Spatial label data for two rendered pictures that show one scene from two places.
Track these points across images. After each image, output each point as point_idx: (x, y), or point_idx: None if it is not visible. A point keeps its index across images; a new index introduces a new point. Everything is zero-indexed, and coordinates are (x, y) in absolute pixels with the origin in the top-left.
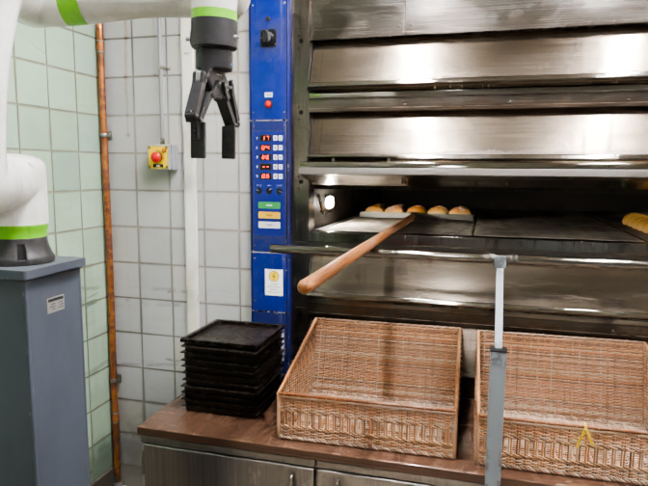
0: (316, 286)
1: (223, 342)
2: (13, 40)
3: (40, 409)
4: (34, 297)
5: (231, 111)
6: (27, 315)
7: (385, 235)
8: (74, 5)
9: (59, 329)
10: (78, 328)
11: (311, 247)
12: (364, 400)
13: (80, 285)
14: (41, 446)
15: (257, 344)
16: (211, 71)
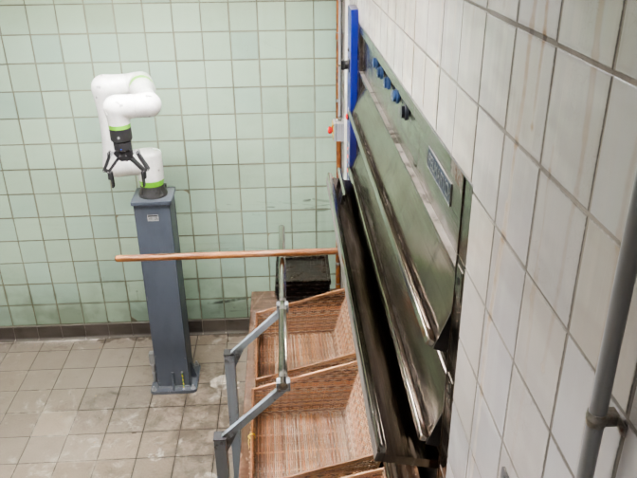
0: (125, 261)
1: (276, 270)
2: None
3: None
4: (138, 212)
5: (138, 165)
6: (135, 219)
7: (314, 251)
8: None
9: (155, 229)
10: (169, 230)
11: (279, 238)
12: (255, 343)
13: (169, 212)
14: (146, 272)
15: (278, 282)
16: (116, 151)
